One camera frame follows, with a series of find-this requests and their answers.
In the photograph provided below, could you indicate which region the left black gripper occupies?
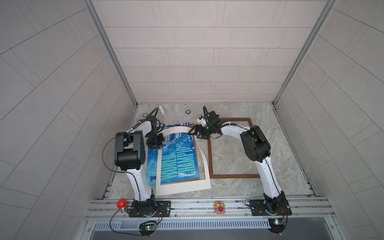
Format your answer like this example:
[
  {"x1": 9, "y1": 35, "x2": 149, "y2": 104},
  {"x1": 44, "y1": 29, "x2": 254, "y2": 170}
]
[{"x1": 145, "y1": 132, "x2": 165, "y2": 149}]

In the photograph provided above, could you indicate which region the blue poster photo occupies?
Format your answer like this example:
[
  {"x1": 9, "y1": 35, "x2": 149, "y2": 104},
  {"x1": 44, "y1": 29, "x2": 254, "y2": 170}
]
[{"x1": 146, "y1": 122, "x2": 200, "y2": 187}]

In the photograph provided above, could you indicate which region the brown wooden picture frame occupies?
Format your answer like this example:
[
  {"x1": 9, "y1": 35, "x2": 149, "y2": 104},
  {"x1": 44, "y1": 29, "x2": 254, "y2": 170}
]
[{"x1": 208, "y1": 118, "x2": 260, "y2": 179}]

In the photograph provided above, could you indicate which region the cream white mat board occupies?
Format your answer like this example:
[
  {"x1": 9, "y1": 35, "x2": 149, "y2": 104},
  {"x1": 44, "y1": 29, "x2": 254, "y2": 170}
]
[{"x1": 156, "y1": 143, "x2": 212, "y2": 197}]

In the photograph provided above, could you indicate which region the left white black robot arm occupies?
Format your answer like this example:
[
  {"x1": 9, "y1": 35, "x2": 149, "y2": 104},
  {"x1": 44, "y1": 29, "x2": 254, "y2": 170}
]
[{"x1": 114, "y1": 116, "x2": 165, "y2": 216}]

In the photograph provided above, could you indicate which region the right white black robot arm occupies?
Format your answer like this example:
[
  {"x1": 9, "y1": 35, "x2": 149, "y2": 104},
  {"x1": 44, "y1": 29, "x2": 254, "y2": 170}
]
[{"x1": 188, "y1": 107, "x2": 292, "y2": 216}]

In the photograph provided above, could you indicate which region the white cylinder tube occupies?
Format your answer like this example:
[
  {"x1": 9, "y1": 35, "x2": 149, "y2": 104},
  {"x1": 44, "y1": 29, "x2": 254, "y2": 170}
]
[{"x1": 159, "y1": 105, "x2": 166, "y2": 116}]

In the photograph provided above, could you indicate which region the red emergency stop button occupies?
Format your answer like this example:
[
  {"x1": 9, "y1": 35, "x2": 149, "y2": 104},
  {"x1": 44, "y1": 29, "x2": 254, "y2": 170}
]
[{"x1": 117, "y1": 199, "x2": 128, "y2": 213}]

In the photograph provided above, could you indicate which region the pink toy figure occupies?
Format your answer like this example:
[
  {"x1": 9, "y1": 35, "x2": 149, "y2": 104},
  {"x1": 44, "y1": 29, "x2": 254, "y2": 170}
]
[{"x1": 214, "y1": 201, "x2": 226, "y2": 215}]

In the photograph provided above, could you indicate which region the left green circuit board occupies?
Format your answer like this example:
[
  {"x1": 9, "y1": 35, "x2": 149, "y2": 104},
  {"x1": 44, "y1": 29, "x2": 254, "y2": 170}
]
[{"x1": 139, "y1": 221, "x2": 158, "y2": 236}]

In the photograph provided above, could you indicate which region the green circuit board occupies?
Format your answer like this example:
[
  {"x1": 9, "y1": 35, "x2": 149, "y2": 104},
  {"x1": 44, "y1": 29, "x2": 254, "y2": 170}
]
[
  {"x1": 269, "y1": 219, "x2": 287, "y2": 234},
  {"x1": 139, "y1": 221, "x2": 158, "y2": 236}
]

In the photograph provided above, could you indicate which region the right green circuit board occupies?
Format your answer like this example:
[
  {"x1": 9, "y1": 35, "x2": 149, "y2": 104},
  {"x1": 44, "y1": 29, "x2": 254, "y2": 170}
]
[{"x1": 269, "y1": 219, "x2": 287, "y2": 234}]

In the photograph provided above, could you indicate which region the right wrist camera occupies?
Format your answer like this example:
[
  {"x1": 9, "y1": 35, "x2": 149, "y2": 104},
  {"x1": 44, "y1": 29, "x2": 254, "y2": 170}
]
[{"x1": 197, "y1": 116, "x2": 209, "y2": 127}]

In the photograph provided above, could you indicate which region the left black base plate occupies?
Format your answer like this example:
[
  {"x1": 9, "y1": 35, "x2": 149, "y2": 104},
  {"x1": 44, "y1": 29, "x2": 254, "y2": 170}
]
[{"x1": 128, "y1": 201, "x2": 171, "y2": 218}]

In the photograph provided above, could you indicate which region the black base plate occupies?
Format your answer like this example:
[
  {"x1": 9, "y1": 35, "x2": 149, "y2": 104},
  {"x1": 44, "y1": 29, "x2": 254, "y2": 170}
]
[
  {"x1": 249, "y1": 200, "x2": 292, "y2": 217},
  {"x1": 128, "y1": 201, "x2": 171, "y2": 218}
]

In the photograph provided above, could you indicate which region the white vented cable duct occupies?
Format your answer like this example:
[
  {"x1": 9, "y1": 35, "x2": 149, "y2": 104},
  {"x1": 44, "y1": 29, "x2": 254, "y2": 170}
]
[{"x1": 94, "y1": 219, "x2": 271, "y2": 231}]

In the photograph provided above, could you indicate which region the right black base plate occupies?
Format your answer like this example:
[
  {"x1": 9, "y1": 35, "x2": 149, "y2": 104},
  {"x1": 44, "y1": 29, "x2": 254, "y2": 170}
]
[{"x1": 249, "y1": 200, "x2": 292, "y2": 217}]

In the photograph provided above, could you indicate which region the aluminium front rail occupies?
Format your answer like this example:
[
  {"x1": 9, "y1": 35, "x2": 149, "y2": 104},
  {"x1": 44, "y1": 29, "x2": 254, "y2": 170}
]
[{"x1": 84, "y1": 196, "x2": 336, "y2": 221}]

